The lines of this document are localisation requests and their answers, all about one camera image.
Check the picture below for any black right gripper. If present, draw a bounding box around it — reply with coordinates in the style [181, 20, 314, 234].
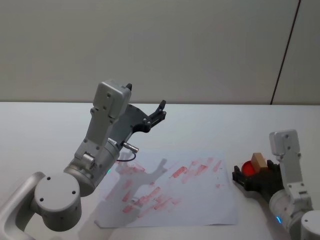
[231, 159, 285, 202]

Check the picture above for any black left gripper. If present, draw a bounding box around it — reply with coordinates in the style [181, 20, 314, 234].
[109, 82, 168, 149]

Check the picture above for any wooden stamp block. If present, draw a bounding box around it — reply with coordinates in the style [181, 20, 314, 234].
[250, 152, 269, 174]

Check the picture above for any white paper with red marks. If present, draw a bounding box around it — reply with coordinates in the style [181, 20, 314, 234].
[94, 149, 239, 229]

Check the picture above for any thin dark cable silver plug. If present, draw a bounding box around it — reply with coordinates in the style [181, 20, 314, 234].
[115, 141, 140, 164]

